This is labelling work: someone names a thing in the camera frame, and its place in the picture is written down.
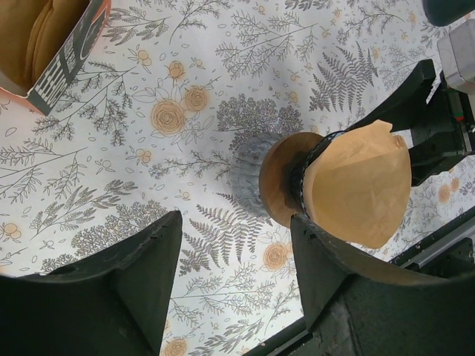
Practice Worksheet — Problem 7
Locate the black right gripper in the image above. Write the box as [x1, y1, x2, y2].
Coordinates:
[347, 59, 475, 187]

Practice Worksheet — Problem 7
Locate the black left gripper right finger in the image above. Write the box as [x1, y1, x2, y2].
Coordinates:
[290, 214, 475, 356]

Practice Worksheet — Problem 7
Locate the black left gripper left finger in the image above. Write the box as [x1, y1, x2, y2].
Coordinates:
[1, 211, 183, 355]

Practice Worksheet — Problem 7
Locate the brown paper coffee filter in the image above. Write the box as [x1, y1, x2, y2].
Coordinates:
[304, 120, 412, 248]

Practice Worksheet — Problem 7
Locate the brown wooden ring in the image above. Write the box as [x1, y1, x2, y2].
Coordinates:
[258, 131, 324, 229]

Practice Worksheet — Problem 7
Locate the orange coffee filter box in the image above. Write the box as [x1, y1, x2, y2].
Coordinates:
[1, 0, 111, 115]

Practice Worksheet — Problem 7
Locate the blue glass dripper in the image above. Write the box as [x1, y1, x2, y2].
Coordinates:
[289, 130, 347, 219]

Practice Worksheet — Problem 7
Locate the floral table mat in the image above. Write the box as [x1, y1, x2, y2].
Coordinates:
[0, 0, 475, 356]

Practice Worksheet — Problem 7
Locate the stack of brown filters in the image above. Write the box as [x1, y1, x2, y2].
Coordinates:
[1, 1, 90, 90]

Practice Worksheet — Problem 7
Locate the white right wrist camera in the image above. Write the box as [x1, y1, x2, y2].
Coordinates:
[437, 19, 475, 95]

